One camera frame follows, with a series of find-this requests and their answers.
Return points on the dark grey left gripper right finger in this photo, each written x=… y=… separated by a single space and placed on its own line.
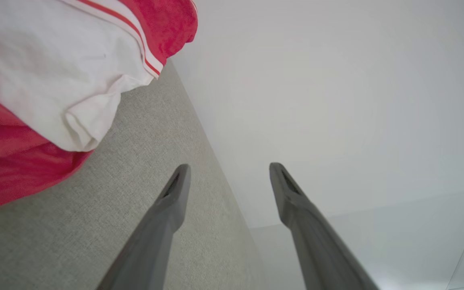
x=316 y=249

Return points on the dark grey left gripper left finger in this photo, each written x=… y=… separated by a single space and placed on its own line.
x=155 y=241

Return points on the red and white garment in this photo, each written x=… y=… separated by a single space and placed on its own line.
x=34 y=60

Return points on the grey fabric sofa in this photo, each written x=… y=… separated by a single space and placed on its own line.
x=75 y=225

